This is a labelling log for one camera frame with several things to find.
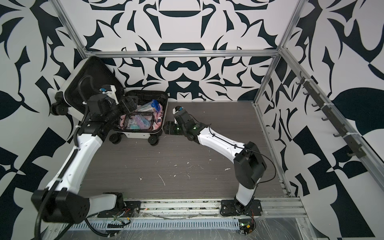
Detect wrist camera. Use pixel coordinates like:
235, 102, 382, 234
100, 85, 118, 105
173, 106, 183, 115

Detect white suitcase black lining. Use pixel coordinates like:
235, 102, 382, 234
50, 57, 168, 146

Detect clear toiletry pouch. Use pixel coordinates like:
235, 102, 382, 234
123, 112, 154, 131

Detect pink patterned shorts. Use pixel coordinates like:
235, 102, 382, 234
118, 105, 164, 131

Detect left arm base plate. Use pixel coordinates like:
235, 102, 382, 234
97, 201, 142, 218

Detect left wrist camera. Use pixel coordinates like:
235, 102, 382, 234
100, 85, 118, 105

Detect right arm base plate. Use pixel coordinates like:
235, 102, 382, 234
220, 199, 263, 217

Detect small green circuit board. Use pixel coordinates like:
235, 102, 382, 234
239, 218, 256, 236

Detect clear bottle blue cap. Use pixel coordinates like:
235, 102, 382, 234
137, 100, 162, 113

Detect black corrugated cable hose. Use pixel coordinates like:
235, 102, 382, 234
83, 217, 133, 238

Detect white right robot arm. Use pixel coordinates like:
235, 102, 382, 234
164, 106, 267, 213

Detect black wall hook rack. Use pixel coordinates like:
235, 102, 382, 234
297, 72, 367, 159

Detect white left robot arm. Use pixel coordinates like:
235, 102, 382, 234
31, 94, 138, 224

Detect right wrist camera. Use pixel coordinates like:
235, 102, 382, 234
173, 106, 183, 115

